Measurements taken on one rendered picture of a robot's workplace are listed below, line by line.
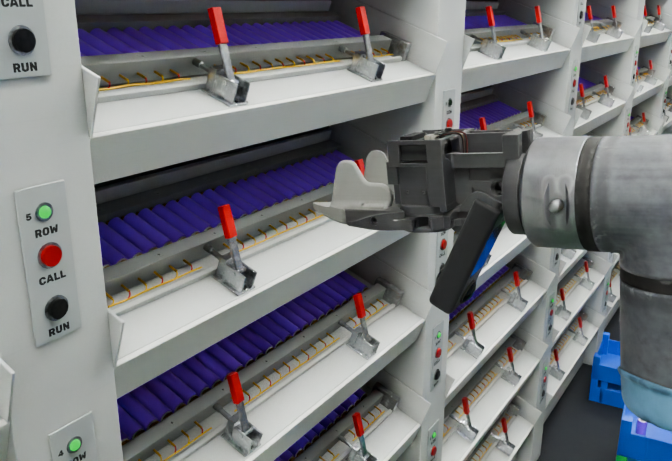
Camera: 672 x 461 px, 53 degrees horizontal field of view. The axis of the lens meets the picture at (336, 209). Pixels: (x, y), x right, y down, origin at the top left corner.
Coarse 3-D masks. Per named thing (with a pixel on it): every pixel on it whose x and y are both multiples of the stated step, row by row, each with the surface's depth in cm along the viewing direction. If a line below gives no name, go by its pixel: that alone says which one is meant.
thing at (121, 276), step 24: (312, 192) 92; (264, 216) 83; (288, 216) 87; (192, 240) 74; (216, 240) 76; (240, 240) 80; (264, 240) 81; (120, 264) 67; (144, 264) 68; (168, 264) 71; (120, 288) 66
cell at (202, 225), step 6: (168, 204) 80; (174, 204) 80; (180, 204) 80; (174, 210) 80; (180, 210) 79; (186, 210) 80; (180, 216) 79; (186, 216) 79; (192, 216) 79; (192, 222) 78; (198, 222) 78; (204, 222) 78; (198, 228) 78; (204, 228) 78
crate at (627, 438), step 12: (624, 408) 139; (624, 420) 131; (636, 420) 144; (624, 432) 132; (648, 432) 140; (660, 432) 140; (624, 444) 132; (636, 444) 131; (648, 444) 130; (660, 444) 129; (624, 456) 133; (636, 456) 132; (648, 456) 131; (660, 456) 130
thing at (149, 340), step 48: (288, 144) 101; (384, 144) 108; (96, 192) 74; (288, 240) 84; (336, 240) 88; (384, 240) 98; (144, 288) 68; (192, 288) 71; (288, 288) 79; (144, 336) 63; (192, 336) 66
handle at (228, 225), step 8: (224, 208) 71; (224, 216) 71; (232, 216) 72; (224, 224) 71; (232, 224) 72; (224, 232) 72; (232, 232) 72; (232, 240) 72; (232, 248) 72; (232, 256) 72; (232, 264) 73; (240, 264) 73
